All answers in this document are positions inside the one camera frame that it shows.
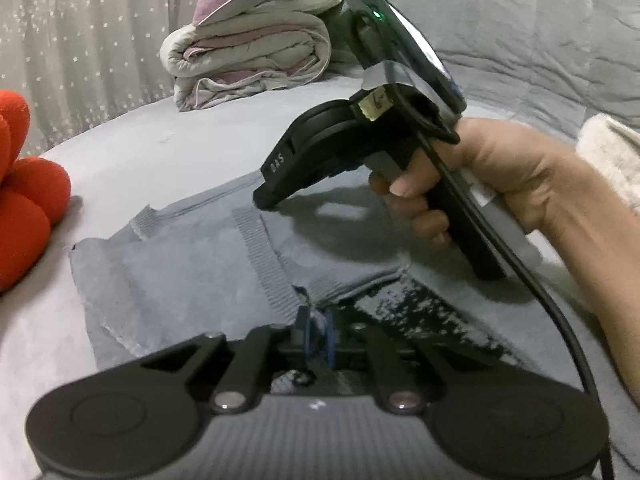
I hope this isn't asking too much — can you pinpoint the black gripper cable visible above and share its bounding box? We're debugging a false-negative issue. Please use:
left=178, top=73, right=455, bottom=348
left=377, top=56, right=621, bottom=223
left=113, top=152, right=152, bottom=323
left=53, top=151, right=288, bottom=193
left=385, top=80, right=616, bottom=480

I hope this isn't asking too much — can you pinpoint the grey cat print sweater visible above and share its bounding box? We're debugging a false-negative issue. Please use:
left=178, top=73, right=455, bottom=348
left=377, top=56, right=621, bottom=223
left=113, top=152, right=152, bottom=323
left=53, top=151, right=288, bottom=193
left=69, top=167, right=506, bottom=376

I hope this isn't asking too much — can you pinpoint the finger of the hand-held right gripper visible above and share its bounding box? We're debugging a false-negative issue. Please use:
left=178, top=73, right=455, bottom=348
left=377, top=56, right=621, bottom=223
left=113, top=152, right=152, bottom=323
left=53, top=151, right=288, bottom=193
left=252, top=127, right=321, bottom=211

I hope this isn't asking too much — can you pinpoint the person's right hand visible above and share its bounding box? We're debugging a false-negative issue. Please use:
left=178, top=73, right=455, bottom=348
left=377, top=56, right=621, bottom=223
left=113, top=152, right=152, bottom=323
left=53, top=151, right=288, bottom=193
left=369, top=117, right=576, bottom=256

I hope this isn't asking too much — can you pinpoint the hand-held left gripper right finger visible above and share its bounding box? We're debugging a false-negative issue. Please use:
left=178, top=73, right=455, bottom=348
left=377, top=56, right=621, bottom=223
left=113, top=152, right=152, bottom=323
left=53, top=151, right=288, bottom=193
left=320, top=310, right=506, bottom=413

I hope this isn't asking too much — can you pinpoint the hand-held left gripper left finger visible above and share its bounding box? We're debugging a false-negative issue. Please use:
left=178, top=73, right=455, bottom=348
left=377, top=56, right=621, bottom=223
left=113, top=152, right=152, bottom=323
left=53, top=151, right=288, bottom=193
left=142, top=305, right=313, bottom=413

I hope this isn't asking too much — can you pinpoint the white fuzzy sleeve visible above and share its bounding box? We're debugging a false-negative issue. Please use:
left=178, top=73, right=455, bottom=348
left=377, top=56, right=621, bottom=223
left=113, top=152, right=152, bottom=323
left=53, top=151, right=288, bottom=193
left=575, top=114, right=640, bottom=202

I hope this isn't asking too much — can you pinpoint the orange pumpkin plush pillow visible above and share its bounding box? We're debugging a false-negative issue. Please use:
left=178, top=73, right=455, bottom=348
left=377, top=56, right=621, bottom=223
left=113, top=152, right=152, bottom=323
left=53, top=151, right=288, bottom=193
left=0, top=90, right=72, bottom=292

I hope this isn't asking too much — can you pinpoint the star print sheer curtain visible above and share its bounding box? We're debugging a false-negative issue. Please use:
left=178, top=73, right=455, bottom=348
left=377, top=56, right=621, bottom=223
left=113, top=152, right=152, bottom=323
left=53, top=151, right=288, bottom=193
left=0, top=0, right=231, bottom=156

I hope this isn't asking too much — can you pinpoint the folded beige pink quilt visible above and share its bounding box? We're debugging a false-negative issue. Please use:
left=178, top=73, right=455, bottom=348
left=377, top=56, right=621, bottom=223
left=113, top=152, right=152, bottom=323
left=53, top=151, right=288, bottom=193
left=160, top=0, right=346, bottom=112

